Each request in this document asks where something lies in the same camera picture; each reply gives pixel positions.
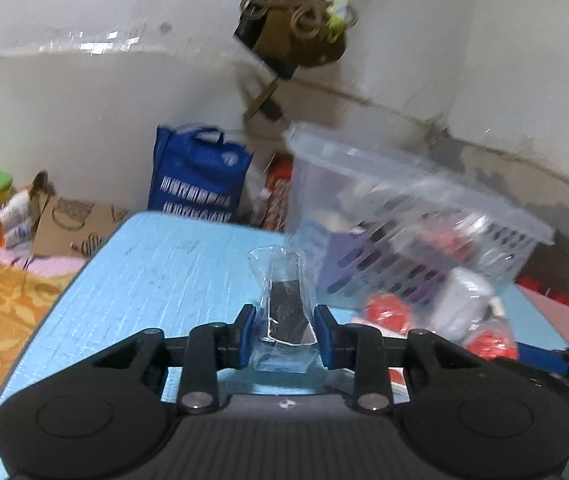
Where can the pink sheet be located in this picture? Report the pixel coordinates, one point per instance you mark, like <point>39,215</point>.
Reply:
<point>552,317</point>

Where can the pink striped cloth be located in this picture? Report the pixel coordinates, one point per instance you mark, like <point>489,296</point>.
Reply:
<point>24,260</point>

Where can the red printed packet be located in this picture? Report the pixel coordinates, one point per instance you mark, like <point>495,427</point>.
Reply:
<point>279,195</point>

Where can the cardboard box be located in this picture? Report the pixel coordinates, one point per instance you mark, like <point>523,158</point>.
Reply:
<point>79,230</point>

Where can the small clear bottle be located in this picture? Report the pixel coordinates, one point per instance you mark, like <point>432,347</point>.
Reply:
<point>261,202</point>

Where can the blue printed tote bag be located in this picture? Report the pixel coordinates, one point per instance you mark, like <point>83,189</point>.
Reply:
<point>197,180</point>

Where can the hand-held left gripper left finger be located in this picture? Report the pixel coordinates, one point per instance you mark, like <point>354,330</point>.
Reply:
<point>247,335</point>

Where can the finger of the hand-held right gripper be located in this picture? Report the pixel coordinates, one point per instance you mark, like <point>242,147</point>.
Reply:
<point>564,360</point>

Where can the black object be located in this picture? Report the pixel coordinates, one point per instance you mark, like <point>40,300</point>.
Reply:
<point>289,310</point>

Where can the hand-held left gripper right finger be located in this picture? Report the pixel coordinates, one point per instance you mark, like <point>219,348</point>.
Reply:
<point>324,335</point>

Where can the clear plastic bag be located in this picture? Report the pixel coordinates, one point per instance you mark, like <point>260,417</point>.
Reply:
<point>284,270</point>

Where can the white printed packet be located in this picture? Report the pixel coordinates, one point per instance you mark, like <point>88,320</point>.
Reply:
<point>14,220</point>

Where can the dark wooden headboard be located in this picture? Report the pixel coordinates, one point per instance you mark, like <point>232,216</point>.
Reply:
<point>564,270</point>

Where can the clear plastic basket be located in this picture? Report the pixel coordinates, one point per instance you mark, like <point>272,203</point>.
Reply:
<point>394,210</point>

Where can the red mesh ball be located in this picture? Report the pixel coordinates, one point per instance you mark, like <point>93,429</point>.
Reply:
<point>492,342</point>
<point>388,311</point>

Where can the brown hanging bag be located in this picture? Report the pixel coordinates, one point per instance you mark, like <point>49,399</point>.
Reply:
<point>294,40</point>

